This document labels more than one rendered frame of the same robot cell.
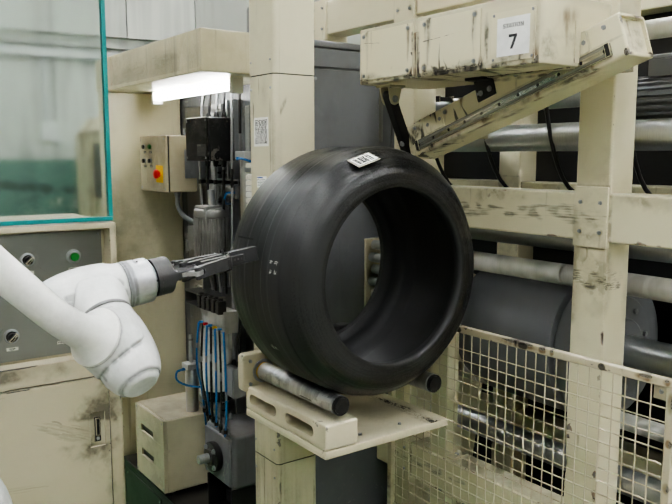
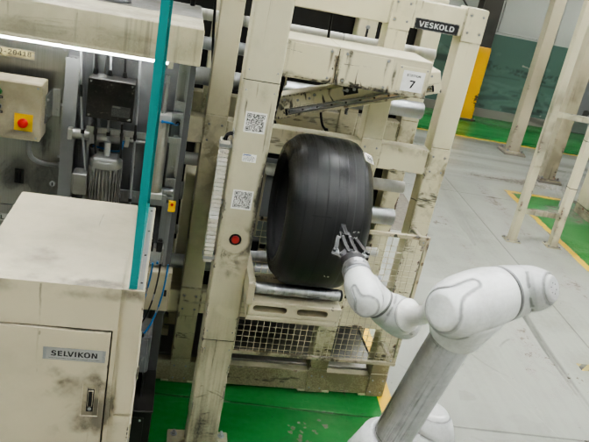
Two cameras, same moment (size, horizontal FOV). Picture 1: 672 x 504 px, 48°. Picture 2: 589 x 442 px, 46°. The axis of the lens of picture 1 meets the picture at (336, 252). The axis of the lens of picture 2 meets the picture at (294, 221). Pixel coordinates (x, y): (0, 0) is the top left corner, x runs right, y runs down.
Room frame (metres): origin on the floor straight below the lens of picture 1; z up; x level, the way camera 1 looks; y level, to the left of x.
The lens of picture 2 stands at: (0.85, 2.27, 2.09)
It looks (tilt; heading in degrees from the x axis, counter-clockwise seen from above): 21 degrees down; 294
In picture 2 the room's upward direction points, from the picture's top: 11 degrees clockwise
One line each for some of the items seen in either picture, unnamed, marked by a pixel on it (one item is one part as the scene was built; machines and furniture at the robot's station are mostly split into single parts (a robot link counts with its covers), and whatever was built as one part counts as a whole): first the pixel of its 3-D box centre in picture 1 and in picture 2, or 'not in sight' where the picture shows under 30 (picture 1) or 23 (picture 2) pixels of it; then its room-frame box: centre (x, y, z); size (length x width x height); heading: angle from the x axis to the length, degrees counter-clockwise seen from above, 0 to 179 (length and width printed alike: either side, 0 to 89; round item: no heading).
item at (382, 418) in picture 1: (345, 415); (287, 296); (1.81, -0.02, 0.80); 0.37 x 0.36 x 0.02; 126
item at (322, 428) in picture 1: (298, 412); (293, 306); (1.73, 0.09, 0.83); 0.36 x 0.09 x 0.06; 36
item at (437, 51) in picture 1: (473, 49); (349, 64); (1.88, -0.34, 1.71); 0.61 x 0.25 x 0.15; 36
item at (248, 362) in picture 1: (306, 360); (247, 269); (1.96, 0.08, 0.90); 0.40 x 0.03 x 0.10; 126
